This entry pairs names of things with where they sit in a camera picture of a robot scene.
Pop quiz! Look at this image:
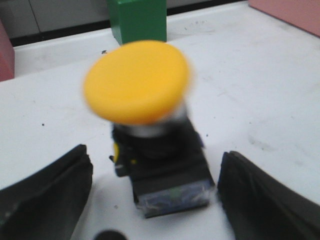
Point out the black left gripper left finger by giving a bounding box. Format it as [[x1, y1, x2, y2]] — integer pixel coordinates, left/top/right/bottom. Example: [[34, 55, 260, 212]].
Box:
[[0, 144, 93, 240]]

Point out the grey stone counter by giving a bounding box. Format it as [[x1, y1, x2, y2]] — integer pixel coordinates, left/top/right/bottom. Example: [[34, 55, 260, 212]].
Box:
[[0, 0, 248, 48]]

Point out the yellow mushroom push button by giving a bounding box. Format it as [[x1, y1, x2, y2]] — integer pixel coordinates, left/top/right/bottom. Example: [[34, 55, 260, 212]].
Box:
[[83, 40, 215, 218]]

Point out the pink cube rear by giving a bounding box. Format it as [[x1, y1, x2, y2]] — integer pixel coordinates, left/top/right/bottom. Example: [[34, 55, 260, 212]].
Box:
[[0, 22, 15, 82]]

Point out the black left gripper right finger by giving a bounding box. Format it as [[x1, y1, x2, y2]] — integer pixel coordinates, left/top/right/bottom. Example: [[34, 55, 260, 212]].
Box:
[[217, 151, 320, 240]]

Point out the pink plastic bin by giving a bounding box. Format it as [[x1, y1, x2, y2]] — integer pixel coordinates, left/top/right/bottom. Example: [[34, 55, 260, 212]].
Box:
[[248, 0, 320, 37]]

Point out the green cube right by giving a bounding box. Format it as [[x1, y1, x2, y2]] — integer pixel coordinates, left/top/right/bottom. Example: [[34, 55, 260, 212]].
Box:
[[106, 0, 167, 45]]

